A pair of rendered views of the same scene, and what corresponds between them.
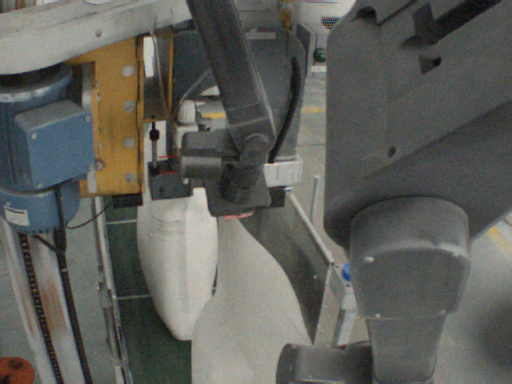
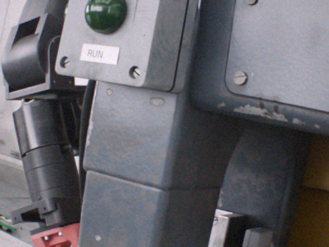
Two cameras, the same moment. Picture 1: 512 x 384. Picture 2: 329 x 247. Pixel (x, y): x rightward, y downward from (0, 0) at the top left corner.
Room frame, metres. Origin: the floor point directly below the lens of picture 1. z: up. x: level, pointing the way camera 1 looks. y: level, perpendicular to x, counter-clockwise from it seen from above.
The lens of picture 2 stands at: (1.49, -0.39, 1.25)
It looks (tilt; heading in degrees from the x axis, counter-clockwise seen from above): 3 degrees down; 141
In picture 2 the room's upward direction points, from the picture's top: 10 degrees clockwise
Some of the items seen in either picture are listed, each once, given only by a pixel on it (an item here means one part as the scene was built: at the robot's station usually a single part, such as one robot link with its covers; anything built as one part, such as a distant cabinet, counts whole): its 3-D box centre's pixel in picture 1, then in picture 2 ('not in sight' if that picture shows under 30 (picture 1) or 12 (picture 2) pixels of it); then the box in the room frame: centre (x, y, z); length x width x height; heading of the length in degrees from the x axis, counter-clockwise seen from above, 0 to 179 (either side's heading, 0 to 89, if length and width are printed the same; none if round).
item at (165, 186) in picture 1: (169, 179); not in sight; (0.97, 0.16, 1.04); 0.08 x 0.06 x 0.05; 108
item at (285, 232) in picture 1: (264, 213); not in sight; (1.64, -0.03, 0.54); 1.05 x 0.02 x 0.41; 18
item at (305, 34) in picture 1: (312, 48); (128, 17); (1.07, -0.09, 1.29); 0.08 x 0.05 x 0.09; 18
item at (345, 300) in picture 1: (353, 284); not in sight; (0.97, -0.22, 0.81); 0.08 x 0.08 x 0.06; 18
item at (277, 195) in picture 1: (274, 191); not in sight; (1.04, -0.04, 0.98); 0.09 x 0.05 x 0.05; 108
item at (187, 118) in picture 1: (188, 142); not in sight; (0.92, 0.12, 1.14); 0.05 x 0.04 x 0.16; 108
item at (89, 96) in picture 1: (80, 109); not in sight; (0.84, 0.29, 1.23); 0.28 x 0.07 x 0.16; 18
